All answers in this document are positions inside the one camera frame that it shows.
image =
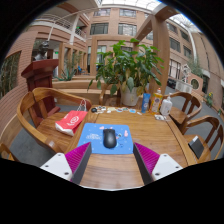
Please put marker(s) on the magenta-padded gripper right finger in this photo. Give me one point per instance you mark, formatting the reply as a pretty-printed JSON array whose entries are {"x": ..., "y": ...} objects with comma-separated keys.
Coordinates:
[{"x": 148, "y": 160}]

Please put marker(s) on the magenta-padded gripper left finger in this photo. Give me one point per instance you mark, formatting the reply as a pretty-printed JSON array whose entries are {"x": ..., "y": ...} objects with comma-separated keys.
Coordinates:
[{"x": 78, "y": 160}]

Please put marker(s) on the black computer mouse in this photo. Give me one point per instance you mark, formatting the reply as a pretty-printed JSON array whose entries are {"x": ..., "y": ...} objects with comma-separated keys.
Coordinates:
[{"x": 109, "y": 138}]

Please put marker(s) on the blue cartoon-print mouse pad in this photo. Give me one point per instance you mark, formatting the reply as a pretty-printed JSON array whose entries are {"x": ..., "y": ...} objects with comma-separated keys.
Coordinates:
[{"x": 90, "y": 140}]

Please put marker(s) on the red paper bag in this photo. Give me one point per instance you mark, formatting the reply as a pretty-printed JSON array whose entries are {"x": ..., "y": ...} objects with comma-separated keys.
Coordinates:
[{"x": 70, "y": 121}]

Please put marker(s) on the wooden armchair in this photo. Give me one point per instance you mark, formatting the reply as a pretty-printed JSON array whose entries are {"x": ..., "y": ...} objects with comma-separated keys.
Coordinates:
[
  {"x": 50, "y": 130},
  {"x": 178, "y": 116},
  {"x": 206, "y": 121},
  {"x": 104, "y": 96}
]

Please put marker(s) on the small white packet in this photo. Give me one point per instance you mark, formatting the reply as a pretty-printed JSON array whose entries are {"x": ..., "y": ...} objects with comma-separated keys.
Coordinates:
[{"x": 160, "y": 117}]

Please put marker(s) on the black notebook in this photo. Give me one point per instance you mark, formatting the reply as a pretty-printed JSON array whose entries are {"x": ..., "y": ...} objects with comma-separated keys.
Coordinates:
[{"x": 196, "y": 147}]

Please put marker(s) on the small black round object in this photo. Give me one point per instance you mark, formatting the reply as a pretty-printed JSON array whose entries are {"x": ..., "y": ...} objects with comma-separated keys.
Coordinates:
[{"x": 94, "y": 109}]

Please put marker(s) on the white pump bottle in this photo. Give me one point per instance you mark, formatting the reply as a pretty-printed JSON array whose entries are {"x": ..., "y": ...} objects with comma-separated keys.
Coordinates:
[{"x": 165, "y": 107}]

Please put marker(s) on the blue squeeze tube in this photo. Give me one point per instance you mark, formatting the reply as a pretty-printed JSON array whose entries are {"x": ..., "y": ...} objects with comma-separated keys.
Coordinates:
[{"x": 145, "y": 103}]

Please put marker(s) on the yellow liquid soap bottle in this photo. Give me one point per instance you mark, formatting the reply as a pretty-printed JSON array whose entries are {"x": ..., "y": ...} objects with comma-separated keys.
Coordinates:
[{"x": 156, "y": 103}]

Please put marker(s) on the row of small stickers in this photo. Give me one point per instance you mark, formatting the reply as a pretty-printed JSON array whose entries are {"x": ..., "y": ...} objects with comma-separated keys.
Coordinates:
[{"x": 120, "y": 109}]

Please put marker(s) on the white box unit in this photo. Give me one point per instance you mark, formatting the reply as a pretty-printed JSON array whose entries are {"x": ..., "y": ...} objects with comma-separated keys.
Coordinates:
[{"x": 184, "y": 86}]

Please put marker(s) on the yellow flowering plant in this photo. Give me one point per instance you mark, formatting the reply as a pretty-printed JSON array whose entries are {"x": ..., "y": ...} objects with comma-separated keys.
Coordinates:
[{"x": 209, "y": 99}]

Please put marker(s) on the dark red wooden lectern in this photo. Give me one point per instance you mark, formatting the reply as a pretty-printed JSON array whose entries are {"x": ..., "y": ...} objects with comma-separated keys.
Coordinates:
[{"x": 40, "y": 75}]

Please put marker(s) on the green potted plant, white pot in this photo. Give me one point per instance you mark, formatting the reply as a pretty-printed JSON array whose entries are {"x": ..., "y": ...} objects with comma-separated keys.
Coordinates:
[{"x": 130, "y": 66}]

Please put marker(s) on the white outdoor sculpture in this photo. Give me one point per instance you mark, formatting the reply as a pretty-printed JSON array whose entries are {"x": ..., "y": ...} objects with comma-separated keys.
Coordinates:
[{"x": 185, "y": 71}]

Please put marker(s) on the dark bust statue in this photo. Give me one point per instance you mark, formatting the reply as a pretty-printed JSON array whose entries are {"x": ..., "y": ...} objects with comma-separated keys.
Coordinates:
[{"x": 41, "y": 50}]

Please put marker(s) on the wooden pergola post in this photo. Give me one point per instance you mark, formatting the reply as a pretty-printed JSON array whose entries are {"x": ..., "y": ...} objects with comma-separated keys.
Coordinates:
[{"x": 161, "y": 43}]

